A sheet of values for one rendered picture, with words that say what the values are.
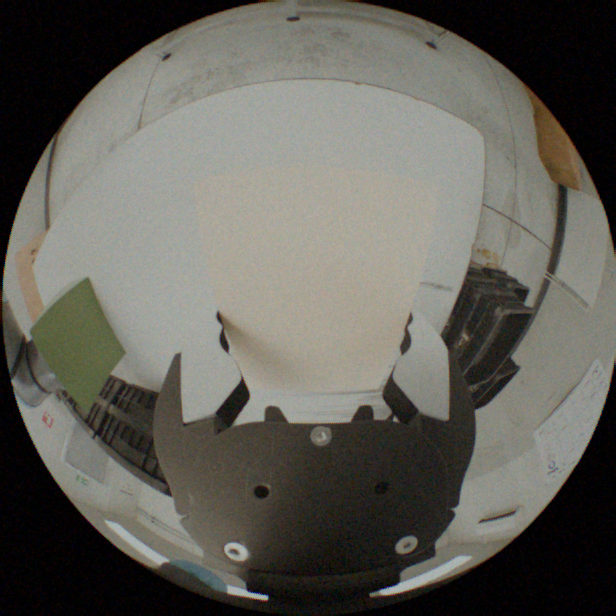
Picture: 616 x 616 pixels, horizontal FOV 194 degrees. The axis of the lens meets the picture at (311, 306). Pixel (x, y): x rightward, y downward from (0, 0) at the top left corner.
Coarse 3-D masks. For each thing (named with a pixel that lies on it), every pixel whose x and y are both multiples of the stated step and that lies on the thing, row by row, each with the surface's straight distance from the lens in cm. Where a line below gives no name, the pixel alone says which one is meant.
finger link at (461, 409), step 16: (464, 384) 9; (464, 400) 9; (416, 416) 8; (464, 416) 8; (432, 432) 7; (448, 432) 8; (464, 432) 8; (448, 448) 7; (464, 448) 8; (448, 464) 7; (464, 464) 8
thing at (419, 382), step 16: (416, 320) 11; (416, 336) 10; (432, 336) 11; (416, 352) 9; (432, 352) 10; (448, 352) 11; (400, 368) 8; (416, 368) 8; (432, 368) 9; (448, 368) 9; (400, 384) 8; (416, 384) 8; (432, 384) 8; (448, 384) 9; (384, 400) 9; (400, 400) 8; (416, 400) 7; (432, 400) 8; (448, 400) 8; (400, 416) 8; (432, 416) 8; (448, 416) 8
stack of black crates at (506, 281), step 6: (486, 270) 118; (492, 270) 127; (498, 270) 133; (492, 276) 114; (498, 276) 115; (504, 276) 121; (510, 276) 132; (504, 282) 111; (510, 282) 115; (516, 282) 126; (510, 288) 132; (516, 288) 137; (522, 288) 122; (528, 288) 130; (516, 294) 137; (522, 294) 135; (522, 300) 135
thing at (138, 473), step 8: (96, 440) 63; (104, 448) 59; (112, 456) 56; (120, 456) 54; (120, 464) 53; (128, 464) 51; (136, 472) 49; (144, 472) 47; (144, 480) 47; (152, 480) 46; (160, 488) 44; (168, 488) 44; (168, 496) 44
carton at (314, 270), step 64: (256, 192) 9; (320, 192) 9; (384, 192) 9; (256, 256) 9; (320, 256) 9; (384, 256) 10; (256, 320) 11; (320, 320) 11; (384, 320) 12; (256, 384) 17; (320, 384) 16
